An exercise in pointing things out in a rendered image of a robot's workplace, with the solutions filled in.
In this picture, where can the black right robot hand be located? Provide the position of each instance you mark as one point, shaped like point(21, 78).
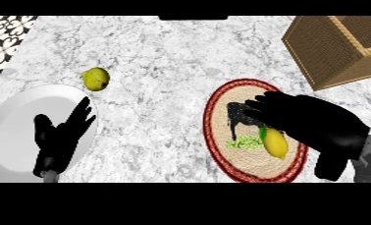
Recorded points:
point(314, 122)

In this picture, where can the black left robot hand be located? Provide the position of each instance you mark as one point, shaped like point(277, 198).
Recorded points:
point(61, 137)

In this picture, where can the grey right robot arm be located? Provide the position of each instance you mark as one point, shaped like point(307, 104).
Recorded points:
point(363, 163)

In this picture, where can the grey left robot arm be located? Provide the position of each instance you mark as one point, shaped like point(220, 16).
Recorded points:
point(50, 176)

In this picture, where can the yellow lemon with leaf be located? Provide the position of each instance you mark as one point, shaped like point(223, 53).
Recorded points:
point(276, 143)

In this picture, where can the round woven red-rimmed placemat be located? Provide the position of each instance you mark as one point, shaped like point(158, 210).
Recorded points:
point(242, 157)

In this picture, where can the brown wicker basket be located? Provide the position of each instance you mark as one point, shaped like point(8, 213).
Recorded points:
point(329, 52)

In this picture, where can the white oval plate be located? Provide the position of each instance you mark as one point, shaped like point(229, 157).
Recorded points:
point(28, 130)

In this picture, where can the yellow-green pear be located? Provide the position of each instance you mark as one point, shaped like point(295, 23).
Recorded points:
point(96, 78)

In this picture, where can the black and white patterned tile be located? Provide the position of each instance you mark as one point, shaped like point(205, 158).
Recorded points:
point(12, 35)

